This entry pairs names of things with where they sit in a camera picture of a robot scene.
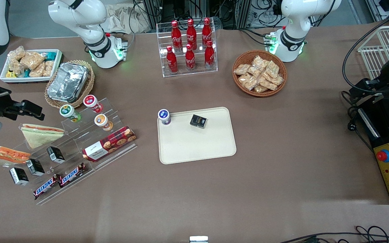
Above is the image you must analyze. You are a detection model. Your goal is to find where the black power cable with plug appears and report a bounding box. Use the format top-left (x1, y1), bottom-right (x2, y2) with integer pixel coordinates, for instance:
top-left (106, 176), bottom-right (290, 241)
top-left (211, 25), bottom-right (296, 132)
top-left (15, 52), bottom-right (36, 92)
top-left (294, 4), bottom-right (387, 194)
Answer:
top-left (341, 89), bottom-right (374, 150)

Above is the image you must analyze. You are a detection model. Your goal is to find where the grey metal equipment rack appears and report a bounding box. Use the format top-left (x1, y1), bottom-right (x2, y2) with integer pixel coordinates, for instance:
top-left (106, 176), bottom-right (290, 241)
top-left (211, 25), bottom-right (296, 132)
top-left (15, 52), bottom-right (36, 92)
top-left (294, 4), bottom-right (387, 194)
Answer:
top-left (142, 0), bottom-right (252, 29)

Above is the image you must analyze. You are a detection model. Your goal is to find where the snickers bar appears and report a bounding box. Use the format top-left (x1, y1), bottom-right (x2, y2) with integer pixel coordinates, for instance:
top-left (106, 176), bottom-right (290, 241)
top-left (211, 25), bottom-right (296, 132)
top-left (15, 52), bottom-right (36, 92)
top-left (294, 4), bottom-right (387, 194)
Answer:
top-left (33, 174), bottom-right (61, 199)
top-left (59, 163), bottom-right (87, 188)

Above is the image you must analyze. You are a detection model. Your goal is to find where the clear acrylic bottle rack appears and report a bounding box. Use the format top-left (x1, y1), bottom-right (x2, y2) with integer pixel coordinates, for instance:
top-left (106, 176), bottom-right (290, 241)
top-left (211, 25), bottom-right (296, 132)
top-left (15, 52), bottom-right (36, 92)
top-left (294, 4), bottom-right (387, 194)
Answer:
top-left (156, 18), bottom-right (218, 78)

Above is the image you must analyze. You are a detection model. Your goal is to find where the oval wicker basket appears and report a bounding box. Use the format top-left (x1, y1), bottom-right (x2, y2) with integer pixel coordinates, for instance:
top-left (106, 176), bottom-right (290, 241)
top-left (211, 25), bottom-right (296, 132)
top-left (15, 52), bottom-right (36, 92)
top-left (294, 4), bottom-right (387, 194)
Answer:
top-left (45, 60), bottom-right (95, 108)

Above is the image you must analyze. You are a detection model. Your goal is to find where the green lid cup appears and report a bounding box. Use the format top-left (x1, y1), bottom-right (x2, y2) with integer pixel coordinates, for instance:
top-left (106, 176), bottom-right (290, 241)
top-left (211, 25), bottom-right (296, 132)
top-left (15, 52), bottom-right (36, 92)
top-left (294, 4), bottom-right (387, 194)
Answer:
top-left (59, 104), bottom-right (81, 123)

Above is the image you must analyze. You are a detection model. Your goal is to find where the orange lid cup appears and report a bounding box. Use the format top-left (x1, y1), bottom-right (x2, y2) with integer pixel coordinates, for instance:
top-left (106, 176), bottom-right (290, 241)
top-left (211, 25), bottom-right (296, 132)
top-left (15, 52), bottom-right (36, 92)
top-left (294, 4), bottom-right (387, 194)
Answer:
top-left (94, 114), bottom-right (113, 131)

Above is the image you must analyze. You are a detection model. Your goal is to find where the red lid cup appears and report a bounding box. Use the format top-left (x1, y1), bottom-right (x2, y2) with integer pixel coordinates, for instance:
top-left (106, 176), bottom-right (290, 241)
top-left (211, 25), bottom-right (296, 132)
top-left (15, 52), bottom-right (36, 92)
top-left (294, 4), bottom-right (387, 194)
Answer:
top-left (83, 94), bottom-right (103, 113)

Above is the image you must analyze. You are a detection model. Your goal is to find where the clear acrylic stepped stand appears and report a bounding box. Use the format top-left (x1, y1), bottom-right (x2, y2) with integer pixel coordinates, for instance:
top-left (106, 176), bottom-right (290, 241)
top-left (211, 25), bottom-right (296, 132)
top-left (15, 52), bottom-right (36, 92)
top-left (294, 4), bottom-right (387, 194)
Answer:
top-left (0, 98), bottom-right (137, 206)

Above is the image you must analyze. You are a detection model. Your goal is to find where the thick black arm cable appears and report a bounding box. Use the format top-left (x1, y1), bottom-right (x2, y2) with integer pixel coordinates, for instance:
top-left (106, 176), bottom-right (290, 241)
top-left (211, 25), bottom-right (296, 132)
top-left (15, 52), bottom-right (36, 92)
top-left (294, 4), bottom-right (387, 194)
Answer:
top-left (342, 7), bottom-right (389, 95)

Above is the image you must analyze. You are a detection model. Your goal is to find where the white rectangular bin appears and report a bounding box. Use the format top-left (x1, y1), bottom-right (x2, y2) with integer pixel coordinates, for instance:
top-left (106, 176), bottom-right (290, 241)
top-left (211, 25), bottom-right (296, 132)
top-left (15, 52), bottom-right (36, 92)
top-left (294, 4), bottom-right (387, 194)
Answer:
top-left (0, 49), bottom-right (63, 84)

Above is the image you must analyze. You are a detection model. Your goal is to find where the triangular sandwich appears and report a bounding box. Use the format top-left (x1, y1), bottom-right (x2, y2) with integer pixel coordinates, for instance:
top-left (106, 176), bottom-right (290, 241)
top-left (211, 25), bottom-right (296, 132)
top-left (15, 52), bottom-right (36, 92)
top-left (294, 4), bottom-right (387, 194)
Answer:
top-left (20, 124), bottom-right (65, 150)
top-left (0, 146), bottom-right (32, 166)

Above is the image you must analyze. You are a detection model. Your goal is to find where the red cola bottle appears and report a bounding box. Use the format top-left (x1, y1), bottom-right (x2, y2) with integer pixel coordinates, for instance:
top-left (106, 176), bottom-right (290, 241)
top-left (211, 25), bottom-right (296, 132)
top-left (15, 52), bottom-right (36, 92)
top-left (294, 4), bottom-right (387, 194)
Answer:
top-left (202, 18), bottom-right (212, 48)
top-left (185, 44), bottom-right (196, 71)
top-left (204, 40), bottom-right (215, 69)
top-left (186, 19), bottom-right (197, 50)
top-left (166, 46), bottom-right (178, 73)
top-left (171, 20), bottom-right (182, 52)

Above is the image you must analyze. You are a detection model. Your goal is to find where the small black box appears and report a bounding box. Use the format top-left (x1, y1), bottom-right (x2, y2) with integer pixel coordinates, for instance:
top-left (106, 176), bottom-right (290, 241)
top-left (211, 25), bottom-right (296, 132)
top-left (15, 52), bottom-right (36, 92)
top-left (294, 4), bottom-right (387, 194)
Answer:
top-left (47, 146), bottom-right (66, 164)
top-left (190, 114), bottom-right (208, 129)
top-left (26, 159), bottom-right (45, 176)
top-left (9, 167), bottom-right (29, 186)

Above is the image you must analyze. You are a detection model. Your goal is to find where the white wire basket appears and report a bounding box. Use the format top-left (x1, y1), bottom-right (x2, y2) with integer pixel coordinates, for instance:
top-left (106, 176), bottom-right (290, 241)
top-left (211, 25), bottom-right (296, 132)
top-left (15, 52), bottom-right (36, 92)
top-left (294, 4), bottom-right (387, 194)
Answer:
top-left (357, 24), bottom-right (389, 80)

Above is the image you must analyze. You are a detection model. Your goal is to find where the red cookie box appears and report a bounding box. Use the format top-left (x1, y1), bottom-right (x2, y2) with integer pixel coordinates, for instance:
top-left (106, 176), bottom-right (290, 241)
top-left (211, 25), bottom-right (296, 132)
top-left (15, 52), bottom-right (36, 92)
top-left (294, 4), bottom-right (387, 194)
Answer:
top-left (82, 126), bottom-right (137, 162)

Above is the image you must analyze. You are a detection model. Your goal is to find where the purple lid cup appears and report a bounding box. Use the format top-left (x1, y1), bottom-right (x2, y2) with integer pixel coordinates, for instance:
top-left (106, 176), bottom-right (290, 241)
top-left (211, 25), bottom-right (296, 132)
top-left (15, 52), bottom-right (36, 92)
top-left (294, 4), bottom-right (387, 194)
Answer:
top-left (158, 109), bottom-right (172, 126)

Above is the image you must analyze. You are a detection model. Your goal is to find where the beige plastic tray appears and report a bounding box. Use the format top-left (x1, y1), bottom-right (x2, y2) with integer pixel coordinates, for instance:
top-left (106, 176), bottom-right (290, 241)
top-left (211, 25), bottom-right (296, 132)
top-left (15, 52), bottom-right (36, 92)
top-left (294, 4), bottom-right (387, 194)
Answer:
top-left (157, 107), bottom-right (237, 165)

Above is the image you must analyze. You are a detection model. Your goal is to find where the beige crumpled cloth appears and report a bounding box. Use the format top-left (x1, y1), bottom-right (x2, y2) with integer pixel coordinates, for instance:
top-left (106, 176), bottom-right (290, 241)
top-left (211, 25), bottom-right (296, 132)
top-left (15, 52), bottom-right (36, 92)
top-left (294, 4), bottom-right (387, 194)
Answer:
top-left (105, 3), bottom-right (152, 34)

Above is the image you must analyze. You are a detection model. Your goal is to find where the black floor cable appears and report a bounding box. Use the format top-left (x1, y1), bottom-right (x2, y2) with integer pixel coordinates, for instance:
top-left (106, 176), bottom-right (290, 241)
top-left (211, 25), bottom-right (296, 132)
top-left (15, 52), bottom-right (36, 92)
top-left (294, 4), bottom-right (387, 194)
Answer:
top-left (279, 225), bottom-right (389, 243)

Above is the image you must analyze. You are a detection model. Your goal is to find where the aluminium foil container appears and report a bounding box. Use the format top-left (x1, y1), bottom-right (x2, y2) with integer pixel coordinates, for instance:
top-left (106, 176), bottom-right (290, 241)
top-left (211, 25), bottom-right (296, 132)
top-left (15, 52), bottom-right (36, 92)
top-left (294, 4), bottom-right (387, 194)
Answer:
top-left (47, 62), bottom-right (90, 103)

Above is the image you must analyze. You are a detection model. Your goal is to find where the round wicker basket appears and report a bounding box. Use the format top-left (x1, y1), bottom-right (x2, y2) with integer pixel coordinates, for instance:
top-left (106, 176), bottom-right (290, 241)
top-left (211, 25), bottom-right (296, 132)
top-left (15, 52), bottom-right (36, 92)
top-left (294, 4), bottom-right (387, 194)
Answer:
top-left (232, 50), bottom-right (288, 98)

